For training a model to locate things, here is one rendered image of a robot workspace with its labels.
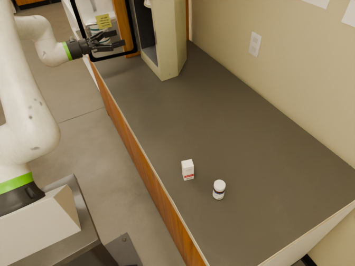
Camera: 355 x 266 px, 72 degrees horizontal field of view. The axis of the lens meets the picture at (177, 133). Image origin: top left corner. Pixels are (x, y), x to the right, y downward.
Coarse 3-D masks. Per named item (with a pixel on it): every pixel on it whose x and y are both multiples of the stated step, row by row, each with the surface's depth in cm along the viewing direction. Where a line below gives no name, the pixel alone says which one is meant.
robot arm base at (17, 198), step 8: (32, 184) 77; (8, 192) 71; (16, 192) 72; (24, 192) 74; (32, 192) 76; (40, 192) 78; (0, 200) 71; (8, 200) 71; (16, 200) 72; (24, 200) 72; (32, 200) 74; (0, 208) 70; (8, 208) 70; (16, 208) 71; (0, 216) 70
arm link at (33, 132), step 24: (0, 0) 69; (0, 24) 68; (0, 48) 67; (0, 72) 67; (24, 72) 69; (0, 96) 68; (24, 96) 67; (24, 120) 66; (48, 120) 69; (0, 144) 67; (24, 144) 66; (48, 144) 69
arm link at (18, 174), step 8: (0, 152) 68; (0, 160) 69; (8, 160) 70; (0, 168) 71; (8, 168) 72; (16, 168) 73; (24, 168) 76; (0, 176) 71; (8, 176) 72; (16, 176) 73; (24, 176) 75; (32, 176) 79; (0, 184) 71; (8, 184) 72; (16, 184) 73; (24, 184) 75; (0, 192) 71
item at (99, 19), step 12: (84, 0) 129; (96, 0) 131; (108, 0) 133; (120, 0) 135; (84, 12) 133; (96, 12) 135; (108, 12) 137; (120, 12) 139; (84, 24) 137; (96, 24) 139; (108, 24) 141; (120, 24) 144; (120, 36) 149; (120, 48) 153; (132, 48) 156
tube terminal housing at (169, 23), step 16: (160, 0) 114; (176, 0) 120; (160, 16) 119; (176, 16) 125; (160, 32) 124; (176, 32) 130; (160, 48) 130; (176, 48) 135; (160, 64) 136; (176, 64) 142
